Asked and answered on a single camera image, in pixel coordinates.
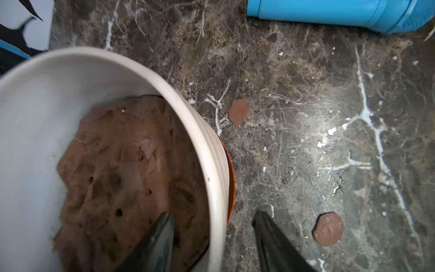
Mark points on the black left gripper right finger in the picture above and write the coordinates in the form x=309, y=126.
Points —
x=275, y=251

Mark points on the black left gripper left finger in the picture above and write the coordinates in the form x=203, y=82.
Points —
x=153, y=253

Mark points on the orange plastic pot saucer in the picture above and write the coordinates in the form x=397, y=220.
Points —
x=232, y=185

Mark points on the brown soil in pot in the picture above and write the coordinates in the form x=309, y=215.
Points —
x=128, y=163

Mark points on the blue handheld microphone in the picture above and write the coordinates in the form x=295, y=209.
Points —
x=383, y=16

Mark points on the white wavy ceramic pot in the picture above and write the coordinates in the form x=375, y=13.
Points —
x=42, y=101

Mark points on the brown mud flake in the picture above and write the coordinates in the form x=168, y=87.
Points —
x=239, y=110
x=329, y=229

